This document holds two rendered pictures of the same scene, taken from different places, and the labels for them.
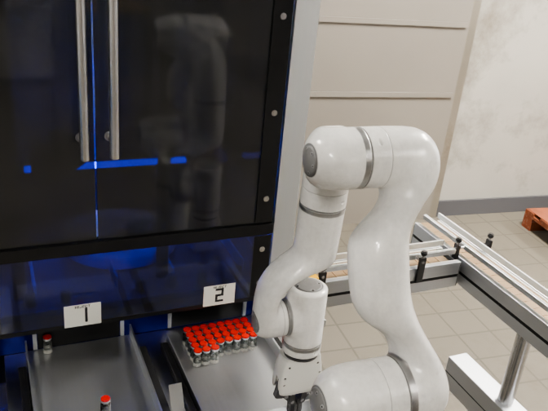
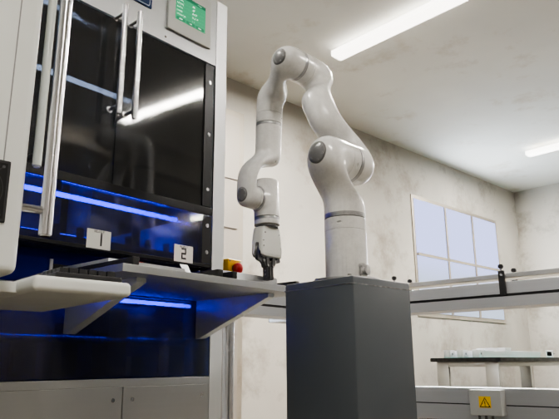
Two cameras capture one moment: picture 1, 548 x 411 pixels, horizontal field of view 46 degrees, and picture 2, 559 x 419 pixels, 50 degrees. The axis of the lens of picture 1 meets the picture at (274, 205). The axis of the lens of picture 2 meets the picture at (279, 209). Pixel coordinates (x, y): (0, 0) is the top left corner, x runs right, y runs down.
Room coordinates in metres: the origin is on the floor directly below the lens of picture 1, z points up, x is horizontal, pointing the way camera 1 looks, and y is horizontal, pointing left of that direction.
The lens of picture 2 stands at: (-0.61, 0.65, 0.64)
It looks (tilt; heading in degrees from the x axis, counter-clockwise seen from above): 15 degrees up; 336
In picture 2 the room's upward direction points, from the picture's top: straight up
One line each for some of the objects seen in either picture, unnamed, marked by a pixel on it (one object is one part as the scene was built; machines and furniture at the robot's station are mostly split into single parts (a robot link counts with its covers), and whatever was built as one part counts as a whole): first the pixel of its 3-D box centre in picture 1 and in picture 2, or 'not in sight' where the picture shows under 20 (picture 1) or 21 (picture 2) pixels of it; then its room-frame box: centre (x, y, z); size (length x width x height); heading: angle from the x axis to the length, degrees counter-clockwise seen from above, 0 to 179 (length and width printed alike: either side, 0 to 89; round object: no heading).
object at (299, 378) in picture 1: (298, 368); (267, 241); (1.15, -0.09, 1.03); 0.10 x 0.07 x 0.11; 115
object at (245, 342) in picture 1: (224, 346); not in sight; (1.36, 0.09, 0.90); 0.18 x 0.02 x 0.05; 116
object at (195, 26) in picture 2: not in sight; (190, 14); (1.41, 0.13, 1.96); 0.21 x 0.01 x 0.21; 115
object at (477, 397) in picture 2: not in sight; (487, 402); (1.19, -0.98, 0.50); 0.12 x 0.05 x 0.09; 25
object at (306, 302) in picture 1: (302, 311); (265, 199); (1.15, -0.08, 1.17); 0.09 x 0.08 x 0.13; 113
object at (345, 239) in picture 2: not in sight; (345, 251); (0.86, -0.21, 0.95); 0.19 x 0.19 x 0.18
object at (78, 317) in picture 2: not in sight; (102, 307); (1.09, 0.42, 0.79); 0.34 x 0.03 x 0.13; 25
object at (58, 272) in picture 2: not in sight; (50, 284); (0.82, 0.58, 0.82); 0.40 x 0.14 x 0.02; 19
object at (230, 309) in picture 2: not in sight; (233, 317); (1.31, -0.03, 0.79); 0.34 x 0.03 x 0.13; 25
